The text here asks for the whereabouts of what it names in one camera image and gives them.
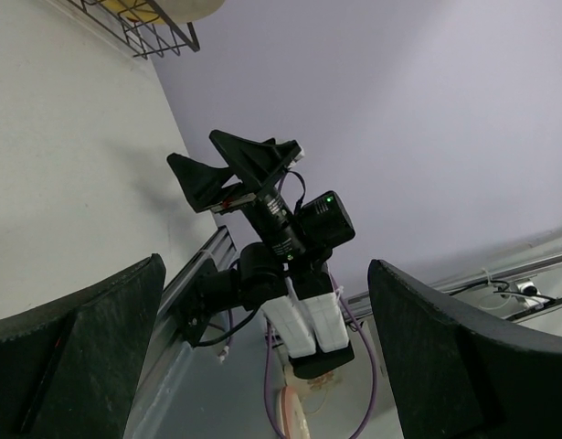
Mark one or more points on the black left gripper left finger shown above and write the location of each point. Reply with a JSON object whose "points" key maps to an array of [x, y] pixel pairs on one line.
{"points": [[70, 368]]}

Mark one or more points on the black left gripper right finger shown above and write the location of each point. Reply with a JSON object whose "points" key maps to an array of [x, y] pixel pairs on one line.
{"points": [[459, 372]]}

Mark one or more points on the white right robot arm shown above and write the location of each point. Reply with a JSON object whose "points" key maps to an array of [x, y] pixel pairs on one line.
{"points": [[284, 274]]}

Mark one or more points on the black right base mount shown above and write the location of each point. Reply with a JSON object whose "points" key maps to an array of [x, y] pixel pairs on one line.
{"points": [[208, 293]]}

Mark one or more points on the metal wire dish rack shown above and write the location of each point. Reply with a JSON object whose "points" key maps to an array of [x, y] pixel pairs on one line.
{"points": [[142, 26]]}

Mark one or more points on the aluminium rail frame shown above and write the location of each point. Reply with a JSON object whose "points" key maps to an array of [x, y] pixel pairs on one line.
{"points": [[192, 393]]}

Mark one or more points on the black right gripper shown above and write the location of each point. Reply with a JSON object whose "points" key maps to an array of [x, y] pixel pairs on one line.
{"points": [[312, 231]]}

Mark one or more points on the yellow cream floral plate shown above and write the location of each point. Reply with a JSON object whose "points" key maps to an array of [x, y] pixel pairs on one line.
{"points": [[180, 11]]}

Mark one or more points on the white red tape roll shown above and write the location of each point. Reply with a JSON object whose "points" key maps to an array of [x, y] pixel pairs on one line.
{"points": [[290, 415]]}

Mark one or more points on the grey overhead camera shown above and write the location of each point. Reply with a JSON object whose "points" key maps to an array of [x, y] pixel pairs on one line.
{"points": [[527, 288]]}

